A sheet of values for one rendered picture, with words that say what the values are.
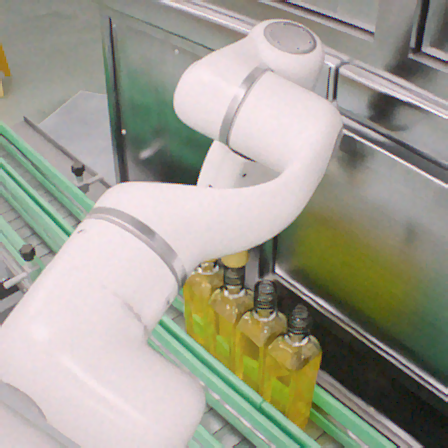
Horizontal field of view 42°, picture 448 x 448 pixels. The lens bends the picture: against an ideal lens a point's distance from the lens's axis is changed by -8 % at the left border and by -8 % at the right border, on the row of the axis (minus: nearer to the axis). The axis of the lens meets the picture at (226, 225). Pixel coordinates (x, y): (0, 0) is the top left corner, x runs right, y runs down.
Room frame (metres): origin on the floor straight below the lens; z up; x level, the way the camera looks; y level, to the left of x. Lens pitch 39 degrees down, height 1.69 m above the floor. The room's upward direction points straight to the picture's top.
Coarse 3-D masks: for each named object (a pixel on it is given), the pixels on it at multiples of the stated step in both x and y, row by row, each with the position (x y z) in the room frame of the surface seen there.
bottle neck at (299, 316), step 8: (296, 304) 0.52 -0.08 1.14; (304, 304) 0.52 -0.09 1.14; (288, 312) 0.51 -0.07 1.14; (296, 312) 0.52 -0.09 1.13; (304, 312) 0.51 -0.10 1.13; (288, 320) 0.50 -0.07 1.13; (296, 320) 0.49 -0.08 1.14; (304, 320) 0.49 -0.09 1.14; (288, 328) 0.50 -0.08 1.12; (296, 328) 0.49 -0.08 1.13; (304, 328) 0.49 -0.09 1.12; (288, 336) 0.50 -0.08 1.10; (296, 336) 0.49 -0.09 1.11; (304, 336) 0.49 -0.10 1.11; (296, 344) 0.49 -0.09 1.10
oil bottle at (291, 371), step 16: (272, 352) 0.50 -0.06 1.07; (288, 352) 0.49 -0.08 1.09; (304, 352) 0.48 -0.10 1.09; (320, 352) 0.50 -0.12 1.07; (272, 368) 0.49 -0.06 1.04; (288, 368) 0.48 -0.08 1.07; (304, 368) 0.48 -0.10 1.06; (272, 384) 0.49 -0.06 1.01; (288, 384) 0.47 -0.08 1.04; (304, 384) 0.48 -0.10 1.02; (272, 400) 0.49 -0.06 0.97; (288, 400) 0.47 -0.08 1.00; (304, 400) 0.49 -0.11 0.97; (288, 416) 0.47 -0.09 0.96; (304, 416) 0.49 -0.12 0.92
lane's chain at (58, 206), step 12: (12, 156) 1.27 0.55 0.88; (24, 168) 1.21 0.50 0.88; (36, 180) 1.16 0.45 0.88; (48, 192) 1.11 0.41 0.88; (60, 204) 1.06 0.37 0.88; (72, 216) 1.02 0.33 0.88; (168, 312) 0.75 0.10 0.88; (180, 312) 0.75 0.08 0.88; (180, 324) 0.72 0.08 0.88; (312, 432) 0.49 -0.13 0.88; (324, 432) 0.49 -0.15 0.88; (324, 444) 0.47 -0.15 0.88; (336, 444) 0.47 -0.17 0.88
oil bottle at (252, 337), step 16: (240, 320) 0.55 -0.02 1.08; (256, 320) 0.54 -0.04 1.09; (272, 320) 0.54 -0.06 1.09; (240, 336) 0.54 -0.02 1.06; (256, 336) 0.52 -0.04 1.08; (272, 336) 0.52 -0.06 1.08; (240, 352) 0.54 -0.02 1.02; (256, 352) 0.52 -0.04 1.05; (240, 368) 0.54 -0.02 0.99; (256, 368) 0.52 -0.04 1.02; (256, 384) 0.51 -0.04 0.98
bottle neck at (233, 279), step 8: (224, 272) 0.58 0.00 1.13; (232, 272) 0.58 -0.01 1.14; (240, 272) 0.58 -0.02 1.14; (224, 280) 0.59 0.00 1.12; (232, 280) 0.58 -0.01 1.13; (240, 280) 0.58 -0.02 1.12; (224, 288) 0.58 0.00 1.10; (232, 288) 0.58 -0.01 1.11; (240, 288) 0.58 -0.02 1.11; (232, 296) 0.58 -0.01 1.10
